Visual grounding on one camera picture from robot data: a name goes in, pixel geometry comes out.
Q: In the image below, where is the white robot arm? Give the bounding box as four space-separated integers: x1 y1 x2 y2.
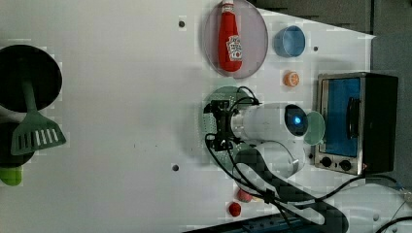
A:
202 97 349 233

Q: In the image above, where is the blue bowl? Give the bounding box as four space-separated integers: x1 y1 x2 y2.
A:
273 25 306 57

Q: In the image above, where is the lime green cup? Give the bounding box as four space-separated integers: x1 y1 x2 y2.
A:
0 166 22 186

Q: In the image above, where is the red ketchup bottle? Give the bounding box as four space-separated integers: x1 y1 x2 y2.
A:
218 0 243 72

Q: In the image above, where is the red apple toy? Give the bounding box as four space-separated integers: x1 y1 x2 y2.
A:
228 202 241 216

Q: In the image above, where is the small green plate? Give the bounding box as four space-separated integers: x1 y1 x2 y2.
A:
304 111 326 146

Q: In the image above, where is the green slotted spatula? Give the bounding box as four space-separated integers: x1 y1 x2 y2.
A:
11 81 66 156

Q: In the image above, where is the pink oval plate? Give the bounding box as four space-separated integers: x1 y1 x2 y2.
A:
202 0 268 79

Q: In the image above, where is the pink strawberry toy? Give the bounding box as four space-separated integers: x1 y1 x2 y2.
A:
236 189 253 203

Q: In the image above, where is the black toaster oven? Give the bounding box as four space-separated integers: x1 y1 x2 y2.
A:
314 72 398 176

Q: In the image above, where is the peeled banana toy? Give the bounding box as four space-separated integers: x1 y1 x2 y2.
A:
252 195 262 202

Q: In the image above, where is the black utensil holder cup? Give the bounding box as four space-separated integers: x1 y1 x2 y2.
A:
0 45 62 113

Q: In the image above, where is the green plastic strainer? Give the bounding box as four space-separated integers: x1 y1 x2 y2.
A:
199 86 259 172

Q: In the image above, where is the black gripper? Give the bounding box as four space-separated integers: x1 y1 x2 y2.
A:
203 100 235 151

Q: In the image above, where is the orange half toy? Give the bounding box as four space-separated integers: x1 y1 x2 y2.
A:
283 71 300 87

